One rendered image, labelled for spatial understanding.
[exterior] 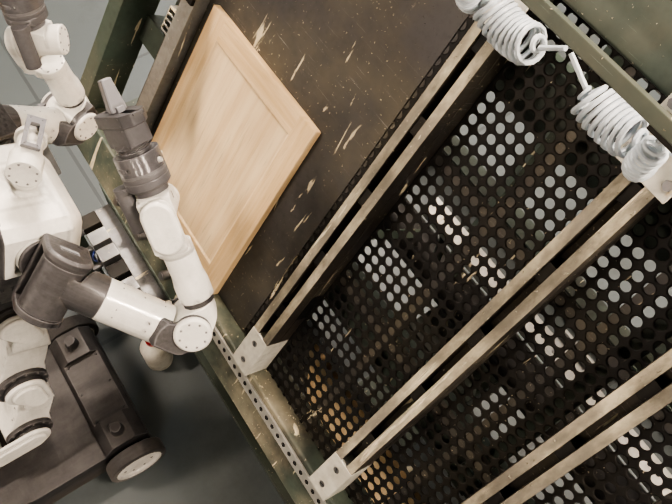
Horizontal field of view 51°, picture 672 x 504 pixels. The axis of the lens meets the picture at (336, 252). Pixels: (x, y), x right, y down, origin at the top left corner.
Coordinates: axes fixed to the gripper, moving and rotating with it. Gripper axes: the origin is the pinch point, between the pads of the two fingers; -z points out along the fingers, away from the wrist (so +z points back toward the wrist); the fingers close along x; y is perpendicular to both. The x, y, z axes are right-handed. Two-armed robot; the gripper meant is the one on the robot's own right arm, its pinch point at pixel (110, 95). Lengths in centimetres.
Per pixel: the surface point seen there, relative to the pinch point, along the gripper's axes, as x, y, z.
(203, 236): 31, 24, 47
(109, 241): 69, 16, 49
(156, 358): 95, 24, 105
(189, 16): 29, 42, -4
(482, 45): -53, 38, 8
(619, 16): -77, 36, 5
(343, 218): -22.5, 24.6, 36.4
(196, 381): 93, 33, 122
